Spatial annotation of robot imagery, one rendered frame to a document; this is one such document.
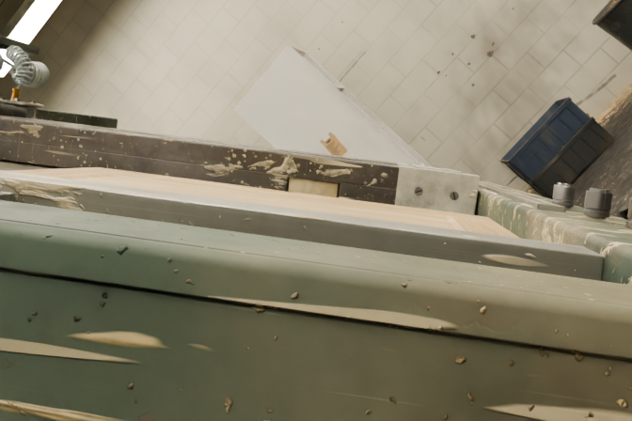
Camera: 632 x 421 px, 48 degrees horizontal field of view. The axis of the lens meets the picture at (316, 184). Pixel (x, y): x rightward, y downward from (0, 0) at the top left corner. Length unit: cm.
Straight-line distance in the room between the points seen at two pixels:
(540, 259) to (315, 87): 437
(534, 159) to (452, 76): 133
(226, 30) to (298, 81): 174
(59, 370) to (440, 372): 13
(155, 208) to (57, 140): 76
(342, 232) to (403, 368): 25
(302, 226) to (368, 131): 430
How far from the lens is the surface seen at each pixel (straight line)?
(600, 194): 74
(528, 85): 619
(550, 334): 24
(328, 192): 114
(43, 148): 127
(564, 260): 49
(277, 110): 487
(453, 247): 48
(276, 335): 24
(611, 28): 529
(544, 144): 516
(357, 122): 478
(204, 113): 648
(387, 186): 113
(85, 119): 236
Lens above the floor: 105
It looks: 3 degrees up
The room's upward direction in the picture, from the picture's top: 47 degrees counter-clockwise
